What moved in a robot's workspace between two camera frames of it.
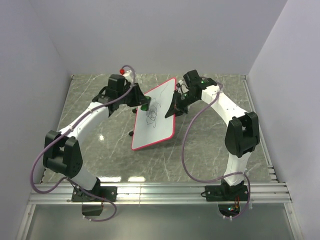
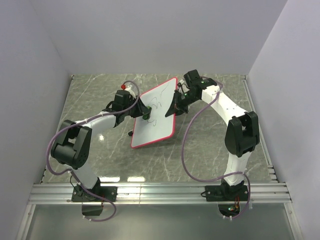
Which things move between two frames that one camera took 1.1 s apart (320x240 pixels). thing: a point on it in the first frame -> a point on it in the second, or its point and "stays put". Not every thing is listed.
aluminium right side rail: [272, 175] stays put
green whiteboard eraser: [145, 107] -> [146, 116]
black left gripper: [139, 97] -> [141, 108]
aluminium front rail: [269, 192] stays put
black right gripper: [178, 111] stays put
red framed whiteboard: [151, 126] stays put
